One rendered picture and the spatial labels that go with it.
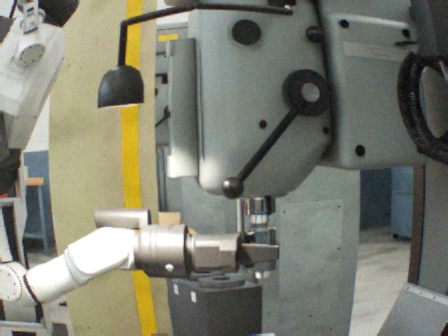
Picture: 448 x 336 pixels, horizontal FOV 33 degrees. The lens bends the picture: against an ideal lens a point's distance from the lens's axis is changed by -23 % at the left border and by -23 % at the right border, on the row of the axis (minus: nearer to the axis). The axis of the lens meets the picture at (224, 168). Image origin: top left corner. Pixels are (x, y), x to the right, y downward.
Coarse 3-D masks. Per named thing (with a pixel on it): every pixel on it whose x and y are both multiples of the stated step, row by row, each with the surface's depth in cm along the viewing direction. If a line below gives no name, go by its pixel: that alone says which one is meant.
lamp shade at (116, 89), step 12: (108, 72) 125; (120, 72) 124; (132, 72) 125; (108, 84) 124; (120, 84) 124; (132, 84) 124; (108, 96) 124; (120, 96) 124; (132, 96) 124; (144, 96) 127
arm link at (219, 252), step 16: (160, 224) 143; (160, 240) 139; (176, 240) 139; (192, 240) 140; (208, 240) 139; (224, 240) 138; (240, 240) 144; (160, 256) 139; (176, 256) 139; (192, 256) 140; (208, 256) 138; (224, 256) 136; (176, 272) 140; (224, 272) 138
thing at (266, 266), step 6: (246, 240) 141; (252, 240) 140; (258, 240) 139; (264, 240) 139; (270, 240) 140; (246, 264) 141; (252, 264) 140; (258, 264) 140; (264, 264) 140; (270, 264) 140; (246, 270) 141; (252, 270) 140; (258, 270) 140; (264, 270) 140; (270, 270) 140
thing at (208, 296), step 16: (192, 272) 186; (208, 272) 187; (176, 288) 183; (192, 288) 175; (208, 288) 173; (224, 288) 172; (240, 288) 172; (256, 288) 173; (176, 304) 185; (192, 304) 176; (208, 304) 169; (224, 304) 171; (240, 304) 172; (256, 304) 173; (176, 320) 186; (192, 320) 177; (208, 320) 169; (224, 320) 171; (240, 320) 172; (256, 320) 173
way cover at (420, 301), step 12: (408, 288) 162; (420, 288) 156; (396, 300) 165; (408, 300) 159; (420, 300) 152; (432, 300) 146; (444, 300) 140; (396, 312) 162; (408, 312) 155; (420, 312) 149; (432, 312) 143; (444, 312) 138; (384, 324) 164; (396, 324) 158; (408, 324) 152; (432, 324) 140; (444, 324) 134
